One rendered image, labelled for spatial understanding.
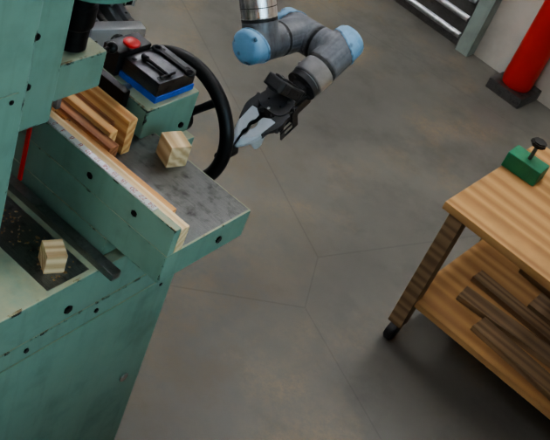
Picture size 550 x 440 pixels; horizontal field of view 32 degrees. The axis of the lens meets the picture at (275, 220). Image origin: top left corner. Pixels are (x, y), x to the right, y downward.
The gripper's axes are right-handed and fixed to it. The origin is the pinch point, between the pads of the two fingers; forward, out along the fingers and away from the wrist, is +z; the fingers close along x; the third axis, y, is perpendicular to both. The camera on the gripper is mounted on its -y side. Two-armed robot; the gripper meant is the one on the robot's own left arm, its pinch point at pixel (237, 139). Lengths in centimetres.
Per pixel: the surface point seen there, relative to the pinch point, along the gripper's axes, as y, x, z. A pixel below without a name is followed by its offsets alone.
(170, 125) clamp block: -17.4, 2.8, 12.9
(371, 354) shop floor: 103, -30, -15
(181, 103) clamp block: -20.7, 2.8, 9.7
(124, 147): -25.0, 1.2, 24.0
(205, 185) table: -20.2, -11.8, 18.5
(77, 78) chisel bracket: -39.1, 7.9, 24.5
